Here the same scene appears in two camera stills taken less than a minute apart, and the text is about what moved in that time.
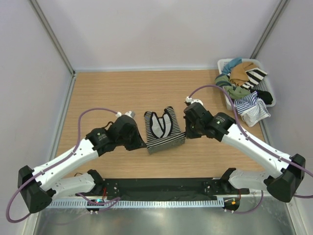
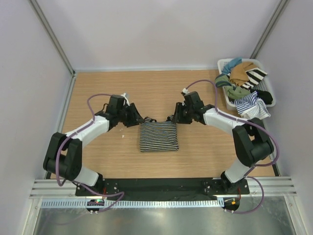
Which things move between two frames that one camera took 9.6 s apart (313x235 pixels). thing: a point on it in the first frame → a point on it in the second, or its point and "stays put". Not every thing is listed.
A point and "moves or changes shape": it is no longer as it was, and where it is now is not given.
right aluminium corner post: [277, 14] stays put
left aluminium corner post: [42, 16] stays put
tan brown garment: [238, 76] stays put
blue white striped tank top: [252, 108] stays put
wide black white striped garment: [255, 76] stays put
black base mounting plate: [167, 187] stays put
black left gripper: [139, 143] → [135, 118]
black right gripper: [189, 134] → [178, 117]
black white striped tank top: [163, 132] moves or changes shape
